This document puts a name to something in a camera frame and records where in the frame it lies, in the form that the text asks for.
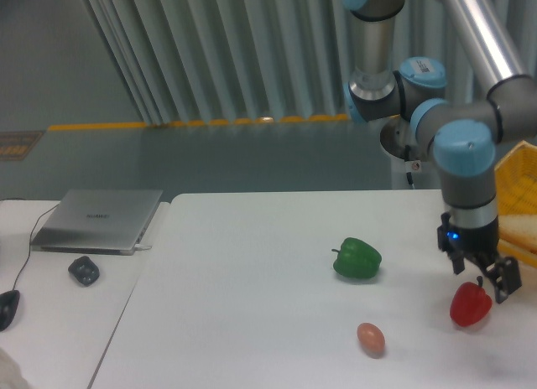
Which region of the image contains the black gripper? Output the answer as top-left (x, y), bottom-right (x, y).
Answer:
top-left (437, 212), bottom-right (522, 303)

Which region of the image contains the black pedestal cable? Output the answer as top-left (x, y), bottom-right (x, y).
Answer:
top-left (403, 143), bottom-right (416, 190)

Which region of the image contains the green bell pepper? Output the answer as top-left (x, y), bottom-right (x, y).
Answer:
top-left (331, 237), bottom-right (383, 279)

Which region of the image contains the yellow woven basket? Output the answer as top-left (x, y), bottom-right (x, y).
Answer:
top-left (495, 141), bottom-right (536, 267)

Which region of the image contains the black mouse cable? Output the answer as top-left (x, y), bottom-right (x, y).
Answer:
top-left (0, 197), bottom-right (63, 293)

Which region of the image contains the brown egg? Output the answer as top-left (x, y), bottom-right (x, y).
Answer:
top-left (357, 322), bottom-right (386, 357)

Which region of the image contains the black computer mouse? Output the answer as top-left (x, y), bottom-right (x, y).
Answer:
top-left (0, 289), bottom-right (20, 332)

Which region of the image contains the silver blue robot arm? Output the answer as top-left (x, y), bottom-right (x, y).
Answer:
top-left (343, 0), bottom-right (536, 303)

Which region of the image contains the white corrugated curtain panel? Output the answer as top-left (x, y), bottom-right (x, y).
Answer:
top-left (75, 0), bottom-right (537, 126)

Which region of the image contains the red bell pepper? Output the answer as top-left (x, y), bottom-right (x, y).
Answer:
top-left (449, 276), bottom-right (493, 328)

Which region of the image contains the white bag with print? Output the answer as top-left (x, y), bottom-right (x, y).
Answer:
top-left (0, 350), bottom-right (29, 389)

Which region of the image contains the silver laptop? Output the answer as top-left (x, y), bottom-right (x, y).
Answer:
top-left (31, 189), bottom-right (163, 255)

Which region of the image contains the small black plastic part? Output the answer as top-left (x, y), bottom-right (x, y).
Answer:
top-left (68, 256), bottom-right (101, 287)

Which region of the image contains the white bread slice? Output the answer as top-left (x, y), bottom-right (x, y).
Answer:
top-left (498, 215), bottom-right (536, 254)

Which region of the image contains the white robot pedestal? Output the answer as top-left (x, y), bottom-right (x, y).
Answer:
top-left (380, 117), bottom-right (440, 189)

